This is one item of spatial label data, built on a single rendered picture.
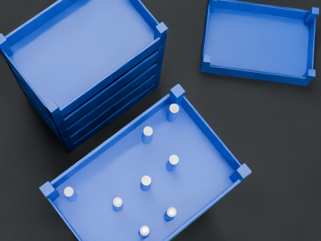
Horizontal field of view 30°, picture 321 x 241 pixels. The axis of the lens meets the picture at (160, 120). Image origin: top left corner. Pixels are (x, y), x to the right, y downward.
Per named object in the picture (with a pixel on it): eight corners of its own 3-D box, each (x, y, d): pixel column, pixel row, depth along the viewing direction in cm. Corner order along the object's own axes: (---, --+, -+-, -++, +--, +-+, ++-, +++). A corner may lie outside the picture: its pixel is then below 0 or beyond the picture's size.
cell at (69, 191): (73, 189, 107) (69, 183, 101) (79, 197, 107) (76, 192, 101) (64, 195, 107) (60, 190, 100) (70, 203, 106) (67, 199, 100)
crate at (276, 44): (310, 19, 171) (319, 7, 164) (306, 86, 166) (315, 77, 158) (206, 5, 171) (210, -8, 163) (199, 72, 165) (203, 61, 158)
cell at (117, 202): (119, 199, 107) (118, 193, 101) (125, 206, 107) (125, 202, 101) (111, 205, 107) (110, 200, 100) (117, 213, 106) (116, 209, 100)
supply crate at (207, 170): (175, 95, 113) (178, 82, 105) (243, 179, 110) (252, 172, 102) (44, 193, 107) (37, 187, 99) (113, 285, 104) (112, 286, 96)
